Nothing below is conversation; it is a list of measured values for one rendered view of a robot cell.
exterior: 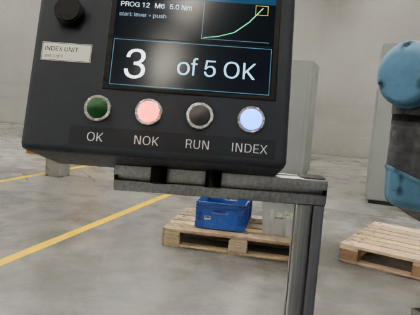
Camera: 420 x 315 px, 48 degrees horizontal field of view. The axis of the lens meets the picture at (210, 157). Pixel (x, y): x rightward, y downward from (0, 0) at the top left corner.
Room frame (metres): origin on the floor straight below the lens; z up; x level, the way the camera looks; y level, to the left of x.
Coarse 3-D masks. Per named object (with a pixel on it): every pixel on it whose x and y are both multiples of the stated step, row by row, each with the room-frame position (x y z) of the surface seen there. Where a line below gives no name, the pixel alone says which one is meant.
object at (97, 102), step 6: (96, 96) 0.47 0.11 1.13; (102, 96) 0.47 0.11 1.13; (90, 102) 0.46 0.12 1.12; (96, 102) 0.46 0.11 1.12; (102, 102) 0.46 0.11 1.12; (108, 102) 0.46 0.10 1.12; (84, 108) 0.46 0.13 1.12; (90, 108) 0.46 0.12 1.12; (96, 108) 0.46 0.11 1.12; (102, 108) 0.46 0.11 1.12; (108, 108) 0.46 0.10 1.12; (90, 114) 0.46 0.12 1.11; (96, 114) 0.46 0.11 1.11; (102, 114) 0.46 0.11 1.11; (108, 114) 0.46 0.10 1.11; (96, 120) 0.46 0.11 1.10; (102, 120) 0.46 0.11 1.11
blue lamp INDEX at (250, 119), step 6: (246, 108) 0.46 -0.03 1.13; (252, 108) 0.46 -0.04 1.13; (258, 108) 0.46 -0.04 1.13; (240, 114) 0.46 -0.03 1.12; (246, 114) 0.45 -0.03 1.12; (252, 114) 0.45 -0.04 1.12; (258, 114) 0.46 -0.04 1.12; (240, 120) 0.46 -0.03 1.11; (246, 120) 0.45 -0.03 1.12; (252, 120) 0.45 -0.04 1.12; (258, 120) 0.45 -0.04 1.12; (264, 120) 0.46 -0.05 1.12; (240, 126) 0.46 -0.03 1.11; (246, 126) 0.45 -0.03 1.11; (252, 126) 0.45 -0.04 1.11; (258, 126) 0.46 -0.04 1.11; (252, 132) 0.46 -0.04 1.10
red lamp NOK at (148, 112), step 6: (144, 102) 0.46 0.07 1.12; (150, 102) 0.46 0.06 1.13; (156, 102) 0.46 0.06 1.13; (138, 108) 0.46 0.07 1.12; (144, 108) 0.46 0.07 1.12; (150, 108) 0.46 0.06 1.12; (156, 108) 0.46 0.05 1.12; (138, 114) 0.46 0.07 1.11; (144, 114) 0.46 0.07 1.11; (150, 114) 0.46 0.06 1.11; (156, 114) 0.46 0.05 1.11; (138, 120) 0.46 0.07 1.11; (144, 120) 0.46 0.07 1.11; (150, 120) 0.46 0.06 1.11; (156, 120) 0.46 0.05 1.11
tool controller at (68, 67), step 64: (64, 0) 0.48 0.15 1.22; (128, 0) 0.49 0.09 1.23; (192, 0) 0.49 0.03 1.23; (256, 0) 0.49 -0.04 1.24; (64, 64) 0.48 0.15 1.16; (192, 64) 0.48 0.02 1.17; (256, 64) 0.48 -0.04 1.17; (64, 128) 0.46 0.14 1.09; (128, 128) 0.46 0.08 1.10; (192, 128) 0.46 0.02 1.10
